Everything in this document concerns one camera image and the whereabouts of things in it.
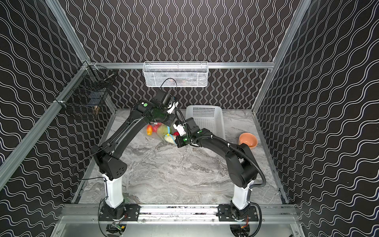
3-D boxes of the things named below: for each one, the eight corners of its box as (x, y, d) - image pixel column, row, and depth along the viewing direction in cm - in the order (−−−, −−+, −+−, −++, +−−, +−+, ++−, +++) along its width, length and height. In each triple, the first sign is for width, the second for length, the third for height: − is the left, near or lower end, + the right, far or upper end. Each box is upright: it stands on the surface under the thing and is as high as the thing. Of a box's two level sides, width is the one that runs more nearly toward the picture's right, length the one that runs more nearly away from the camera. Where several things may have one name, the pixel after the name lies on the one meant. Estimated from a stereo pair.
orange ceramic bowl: (237, 145, 103) (239, 138, 96) (238, 138, 107) (240, 131, 101) (253, 149, 100) (257, 142, 94) (254, 141, 104) (257, 134, 98)
